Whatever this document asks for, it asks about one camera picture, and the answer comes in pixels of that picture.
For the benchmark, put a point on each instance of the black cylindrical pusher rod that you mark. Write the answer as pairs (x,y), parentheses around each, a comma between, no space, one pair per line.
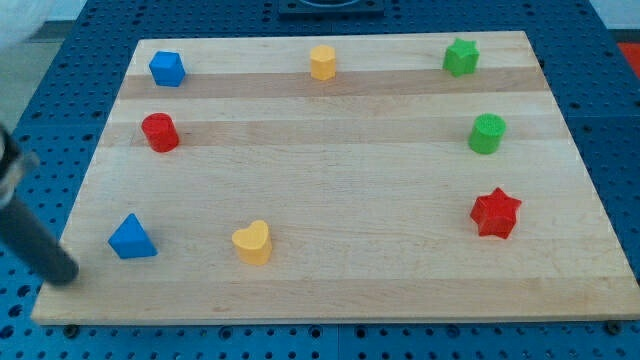
(35,245)

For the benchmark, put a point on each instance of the silver tool holder clamp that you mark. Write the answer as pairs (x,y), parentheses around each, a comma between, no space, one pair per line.
(15,166)

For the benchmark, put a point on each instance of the blue triangle block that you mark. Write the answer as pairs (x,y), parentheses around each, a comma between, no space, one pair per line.
(130,240)

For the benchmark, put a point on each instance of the wooden board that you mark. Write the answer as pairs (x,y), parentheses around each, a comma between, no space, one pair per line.
(366,181)

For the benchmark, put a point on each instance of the red cylinder block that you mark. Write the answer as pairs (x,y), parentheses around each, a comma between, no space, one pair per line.
(160,132)

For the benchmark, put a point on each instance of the blue cube block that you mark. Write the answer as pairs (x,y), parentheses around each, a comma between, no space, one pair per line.
(167,69)

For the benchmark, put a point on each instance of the yellow heart block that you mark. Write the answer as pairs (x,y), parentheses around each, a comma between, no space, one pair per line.
(253,244)

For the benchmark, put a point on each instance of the yellow hexagon block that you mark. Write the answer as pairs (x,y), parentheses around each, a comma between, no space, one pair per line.
(322,62)

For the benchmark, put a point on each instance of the green star block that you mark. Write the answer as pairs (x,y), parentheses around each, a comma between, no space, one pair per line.
(461,57)

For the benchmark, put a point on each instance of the green cylinder block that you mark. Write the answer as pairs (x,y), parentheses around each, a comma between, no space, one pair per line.
(487,133)

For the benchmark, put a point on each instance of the red star block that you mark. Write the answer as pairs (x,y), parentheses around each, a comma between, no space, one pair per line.
(495,214)

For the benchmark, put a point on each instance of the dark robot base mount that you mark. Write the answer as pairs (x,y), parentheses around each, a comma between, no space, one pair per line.
(301,8)

